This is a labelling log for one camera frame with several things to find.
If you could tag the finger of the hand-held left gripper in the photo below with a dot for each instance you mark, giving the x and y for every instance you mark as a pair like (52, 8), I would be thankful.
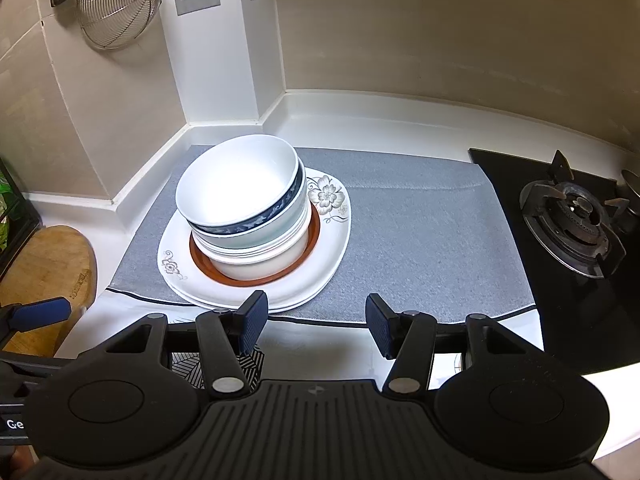
(40, 312)

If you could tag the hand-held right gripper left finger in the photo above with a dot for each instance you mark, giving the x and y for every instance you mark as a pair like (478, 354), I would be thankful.
(255, 322)

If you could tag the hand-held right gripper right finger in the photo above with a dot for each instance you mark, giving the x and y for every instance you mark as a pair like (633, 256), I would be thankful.
(381, 327)

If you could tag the white floral plate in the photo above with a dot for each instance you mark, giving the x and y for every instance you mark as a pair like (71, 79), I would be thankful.
(300, 302)
(330, 255)

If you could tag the cream bowl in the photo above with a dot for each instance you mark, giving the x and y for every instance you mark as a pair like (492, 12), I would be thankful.
(260, 265)

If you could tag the light blue bowl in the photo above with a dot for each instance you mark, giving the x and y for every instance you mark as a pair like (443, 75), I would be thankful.
(280, 236)

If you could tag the brown plate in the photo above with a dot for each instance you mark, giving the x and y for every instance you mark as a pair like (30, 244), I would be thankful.
(314, 237)

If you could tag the plain white bowl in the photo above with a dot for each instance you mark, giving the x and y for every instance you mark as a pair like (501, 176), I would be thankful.
(235, 180)

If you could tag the wooden cutting board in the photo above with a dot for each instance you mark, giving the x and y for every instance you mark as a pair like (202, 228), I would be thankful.
(50, 265)

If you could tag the grey mat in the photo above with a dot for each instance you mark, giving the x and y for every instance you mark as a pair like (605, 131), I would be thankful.
(425, 235)

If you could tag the green snack packet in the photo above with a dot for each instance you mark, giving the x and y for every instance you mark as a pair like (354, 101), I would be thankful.
(5, 195)

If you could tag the white patterned cloth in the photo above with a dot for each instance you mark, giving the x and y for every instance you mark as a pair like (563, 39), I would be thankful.
(520, 335)

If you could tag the gas stove burner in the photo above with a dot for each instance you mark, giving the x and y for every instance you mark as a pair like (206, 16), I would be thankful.
(575, 220)

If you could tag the grey metal vessel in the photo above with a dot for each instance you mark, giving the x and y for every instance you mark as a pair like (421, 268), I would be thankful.
(631, 185)

